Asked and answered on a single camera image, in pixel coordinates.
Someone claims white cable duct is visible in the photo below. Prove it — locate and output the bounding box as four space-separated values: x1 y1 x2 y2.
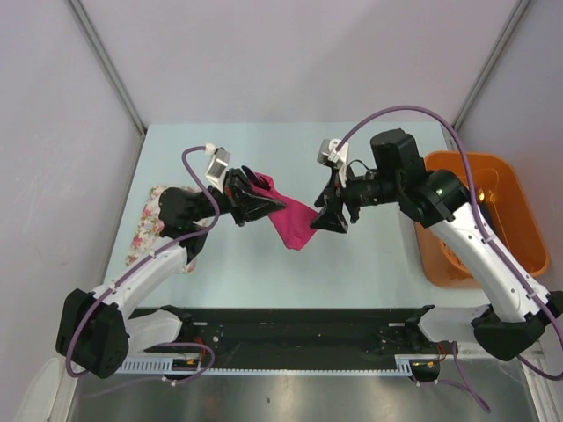
117 357 413 377

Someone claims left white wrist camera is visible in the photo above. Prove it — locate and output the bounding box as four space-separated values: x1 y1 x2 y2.
205 148 230 191

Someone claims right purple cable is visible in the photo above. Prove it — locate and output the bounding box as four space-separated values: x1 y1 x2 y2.
336 104 563 414

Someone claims orange plastic basin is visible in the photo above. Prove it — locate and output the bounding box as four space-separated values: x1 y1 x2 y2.
414 152 549 288

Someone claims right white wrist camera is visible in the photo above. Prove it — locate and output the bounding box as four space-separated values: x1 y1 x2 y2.
317 139 348 169

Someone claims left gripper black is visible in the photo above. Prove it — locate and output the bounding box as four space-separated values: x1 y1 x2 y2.
189 169 286 227

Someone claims left aluminium corner post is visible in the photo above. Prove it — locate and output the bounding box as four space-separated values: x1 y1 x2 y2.
64 0 148 139

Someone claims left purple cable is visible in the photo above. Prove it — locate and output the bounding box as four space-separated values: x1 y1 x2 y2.
64 144 221 399

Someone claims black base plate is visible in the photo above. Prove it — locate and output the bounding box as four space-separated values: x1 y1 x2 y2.
148 309 451 372

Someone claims pink paper napkin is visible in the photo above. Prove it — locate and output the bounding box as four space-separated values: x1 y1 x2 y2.
252 172 318 251

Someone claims aluminium rail frame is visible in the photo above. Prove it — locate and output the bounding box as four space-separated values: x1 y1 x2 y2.
458 323 545 361

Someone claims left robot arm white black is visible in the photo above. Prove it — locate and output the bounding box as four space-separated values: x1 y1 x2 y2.
55 167 289 379

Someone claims aluminium corner post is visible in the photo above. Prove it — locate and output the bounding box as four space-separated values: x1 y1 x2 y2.
451 0 534 131
64 0 148 139

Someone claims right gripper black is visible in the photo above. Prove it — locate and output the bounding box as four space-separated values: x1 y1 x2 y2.
310 163 401 234

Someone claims right aluminium corner post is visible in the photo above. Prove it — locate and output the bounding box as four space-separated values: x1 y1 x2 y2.
451 0 534 131

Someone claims floral cloth mat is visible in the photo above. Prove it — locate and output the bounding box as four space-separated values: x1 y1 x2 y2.
124 184 208 273

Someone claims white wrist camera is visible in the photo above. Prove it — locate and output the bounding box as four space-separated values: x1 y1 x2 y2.
317 139 348 169
205 148 230 191

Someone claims purple cable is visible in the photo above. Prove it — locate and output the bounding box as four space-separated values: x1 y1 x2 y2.
336 104 563 414
64 144 221 399

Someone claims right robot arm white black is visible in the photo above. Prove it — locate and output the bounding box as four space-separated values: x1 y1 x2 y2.
310 128 562 361

